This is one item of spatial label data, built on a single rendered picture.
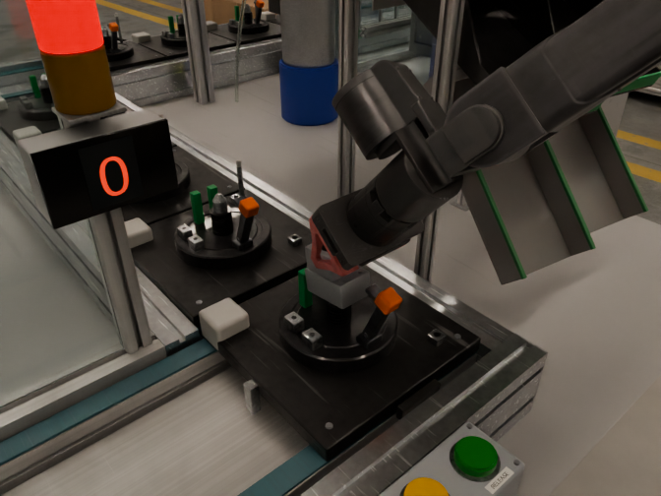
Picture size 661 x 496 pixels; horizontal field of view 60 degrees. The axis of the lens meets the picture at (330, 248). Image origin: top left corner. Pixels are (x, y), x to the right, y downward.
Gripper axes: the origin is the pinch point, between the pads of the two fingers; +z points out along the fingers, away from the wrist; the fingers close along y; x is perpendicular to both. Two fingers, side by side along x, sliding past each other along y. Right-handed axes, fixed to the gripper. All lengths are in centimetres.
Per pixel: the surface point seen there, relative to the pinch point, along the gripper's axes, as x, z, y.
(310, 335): 6.6, 4.1, 5.4
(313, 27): -58, 45, -56
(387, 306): 8.0, -4.9, 0.9
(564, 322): 23.5, 8.9, -35.3
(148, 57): -87, 88, -34
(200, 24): -81, 69, -44
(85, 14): -23.2, -14.3, 18.2
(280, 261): -4.6, 18.2, -3.2
